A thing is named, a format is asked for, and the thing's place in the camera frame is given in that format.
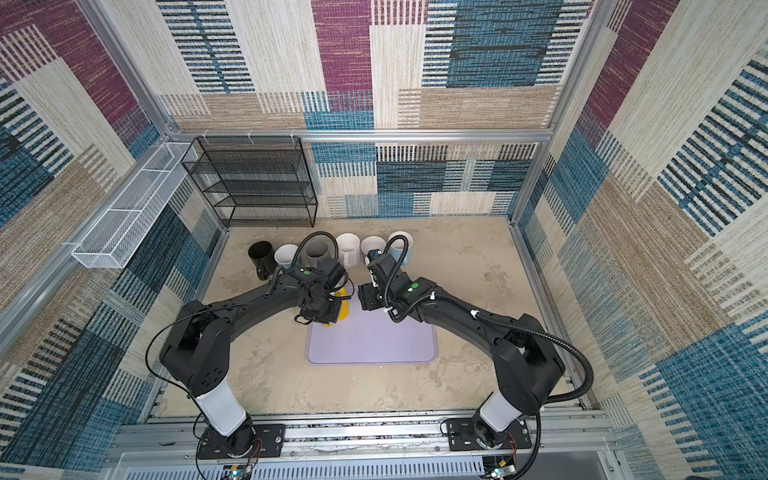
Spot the grey ceramic mug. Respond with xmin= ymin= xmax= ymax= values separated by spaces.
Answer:
xmin=303 ymin=239 xmax=333 ymax=268

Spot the yellow round mug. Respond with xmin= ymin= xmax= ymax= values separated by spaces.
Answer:
xmin=325 ymin=287 xmax=350 ymax=328

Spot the blue floral dotted mug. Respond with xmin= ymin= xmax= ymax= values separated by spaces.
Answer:
xmin=274 ymin=244 xmax=298 ymax=269

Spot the light blue plain mug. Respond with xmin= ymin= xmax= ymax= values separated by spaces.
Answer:
xmin=388 ymin=231 xmax=414 ymax=266

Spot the lavender ceramic mug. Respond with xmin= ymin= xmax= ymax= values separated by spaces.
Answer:
xmin=360 ymin=236 xmax=386 ymax=264

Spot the lavender plastic tray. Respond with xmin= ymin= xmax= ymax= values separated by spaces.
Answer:
xmin=306 ymin=298 xmax=437 ymax=365

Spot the white ceramic mug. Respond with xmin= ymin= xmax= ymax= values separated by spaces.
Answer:
xmin=336 ymin=233 xmax=362 ymax=270

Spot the black ceramic mug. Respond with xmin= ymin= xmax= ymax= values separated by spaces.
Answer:
xmin=248 ymin=240 xmax=278 ymax=281

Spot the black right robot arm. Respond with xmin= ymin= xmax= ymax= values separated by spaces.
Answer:
xmin=359 ymin=250 xmax=565 ymax=449

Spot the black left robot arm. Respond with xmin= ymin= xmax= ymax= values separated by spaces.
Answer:
xmin=159 ymin=258 xmax=347 ymax=458

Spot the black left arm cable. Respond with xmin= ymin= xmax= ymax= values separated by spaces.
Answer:
xmin=290 ymin=230 xmax=340 ymax=277

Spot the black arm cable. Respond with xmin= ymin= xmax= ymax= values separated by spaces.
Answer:
xmin=290 ymin=230 xmax=340 ymax=277
xmin=381 ymin=234 xmax=595 ymax=480

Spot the black wire shelf rack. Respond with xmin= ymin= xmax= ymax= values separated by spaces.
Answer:
xmin=181 ymin=136 xmax=318 ymax=228

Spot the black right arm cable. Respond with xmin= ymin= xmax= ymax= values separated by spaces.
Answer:
xmin=381 ymin=234 xmax=595 ymax=480

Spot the white wire mesh basket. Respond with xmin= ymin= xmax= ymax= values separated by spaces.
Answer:
xmin=72 ymin=142 xmax=190 ymax=269

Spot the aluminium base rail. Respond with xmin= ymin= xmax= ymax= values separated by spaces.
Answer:
xmin=99 ymin=406 xmax=633 ymax=479

